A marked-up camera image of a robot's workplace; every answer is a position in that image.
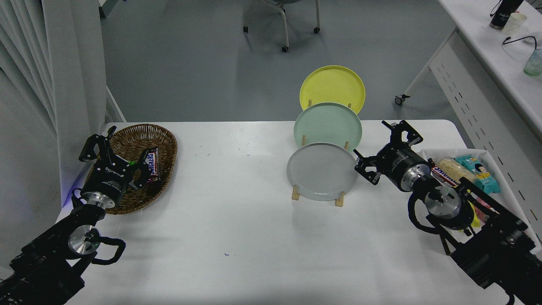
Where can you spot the pink snack packet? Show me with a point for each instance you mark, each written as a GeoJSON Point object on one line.
{"type": "Point", "coordinates": [487, 205]}

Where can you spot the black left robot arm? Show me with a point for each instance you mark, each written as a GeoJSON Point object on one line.
{"type": "Point", "coordinates": [38, 262]}

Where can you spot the white paper cup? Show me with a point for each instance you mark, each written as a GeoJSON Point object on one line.
{"type": "Point", "coordinates": [514, 23]}

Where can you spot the beige crispy snack bar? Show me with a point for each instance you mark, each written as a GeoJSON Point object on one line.
{"type": "Point", "coordinates": [455, 167]}

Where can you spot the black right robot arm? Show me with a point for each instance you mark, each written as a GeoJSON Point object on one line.
{"type": "Point", "coordinates": [495, 250]}

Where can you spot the white wheeled desk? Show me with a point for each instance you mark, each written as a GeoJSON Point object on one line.
{"type": "Point", "coordinates": [487, 84]}

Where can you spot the white curtain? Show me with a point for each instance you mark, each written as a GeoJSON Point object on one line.
{"type": "Point", "coordinates": [38, 106]}

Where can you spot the wooden plate rack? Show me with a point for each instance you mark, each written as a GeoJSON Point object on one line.
{"type": "Point", "coordinates": [339, 200]}

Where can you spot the yellow snack packet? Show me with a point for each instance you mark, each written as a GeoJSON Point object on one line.
{"type": "Point", "coordinates": [476, 216]}

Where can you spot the grey round plate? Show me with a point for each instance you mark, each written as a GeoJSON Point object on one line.
{"type": "Point", "coordinates": [322, 171]}

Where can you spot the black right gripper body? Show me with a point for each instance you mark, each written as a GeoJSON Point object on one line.
{"type": "Point", "coordinates": [400, 163]}

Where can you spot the blue cartoon snack packet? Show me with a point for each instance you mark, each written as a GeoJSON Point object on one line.
{"type": "Point", "coordinates": [480, 173]}

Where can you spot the black bottle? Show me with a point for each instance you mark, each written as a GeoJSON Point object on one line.
{"type": "Point", "coordinates": [504, 12]}

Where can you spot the brown Snickers bar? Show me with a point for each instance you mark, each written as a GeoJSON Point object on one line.
{"type": "Point", "coordinates": [444, 174]}
{"type": "Point", "coordinates": [153, 163]}

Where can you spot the wheeled office chair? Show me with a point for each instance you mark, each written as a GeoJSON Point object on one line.
{"type": "Point", "coordinates": [284, 21]}

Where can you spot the white rectangular tray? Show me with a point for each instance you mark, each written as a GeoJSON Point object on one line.
{"type": "Point", "coordinates": [510, 192]}

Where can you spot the brown wicker basket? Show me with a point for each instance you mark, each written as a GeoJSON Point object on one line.
{"type": "Point", "coordinates": [159, 140]}

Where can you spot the mint green round plate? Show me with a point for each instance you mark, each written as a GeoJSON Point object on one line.
{"type": "Point", "coordinates": [328, 125]}

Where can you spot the yellow round plate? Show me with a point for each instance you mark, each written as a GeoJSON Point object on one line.
{"type": "Point", "coordinates": [332, 87]}

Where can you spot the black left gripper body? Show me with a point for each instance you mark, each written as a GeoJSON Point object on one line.
{"type": "Point", "coordinates": [108, 178]}

